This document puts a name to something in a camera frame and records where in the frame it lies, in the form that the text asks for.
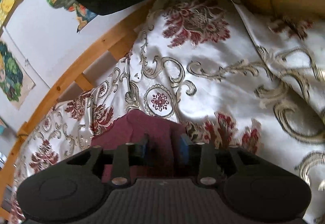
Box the maroon long-sleeve sweater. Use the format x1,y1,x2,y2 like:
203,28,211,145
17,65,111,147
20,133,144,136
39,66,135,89
91,110,186,180

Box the white floral satin bedspread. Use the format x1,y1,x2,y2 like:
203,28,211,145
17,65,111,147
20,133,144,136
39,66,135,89
13,0,324,223

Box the wooden bed frame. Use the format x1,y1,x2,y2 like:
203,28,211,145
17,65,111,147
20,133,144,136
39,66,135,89
1,0,324,223

